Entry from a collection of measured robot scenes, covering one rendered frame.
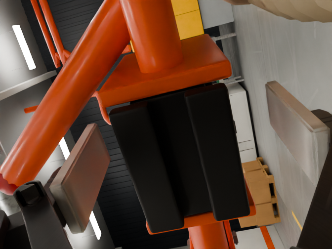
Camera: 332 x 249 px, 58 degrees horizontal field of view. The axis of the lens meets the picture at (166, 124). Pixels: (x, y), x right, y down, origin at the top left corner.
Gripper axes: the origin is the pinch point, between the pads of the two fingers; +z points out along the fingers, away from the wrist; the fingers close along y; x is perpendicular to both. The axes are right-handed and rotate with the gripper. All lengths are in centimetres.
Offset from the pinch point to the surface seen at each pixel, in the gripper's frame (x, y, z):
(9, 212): -274, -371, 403
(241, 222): -508, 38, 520
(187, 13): -53, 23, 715
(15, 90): -129, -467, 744
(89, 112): -328, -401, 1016
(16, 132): -232, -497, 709
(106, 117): -254, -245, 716
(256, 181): -407, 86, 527
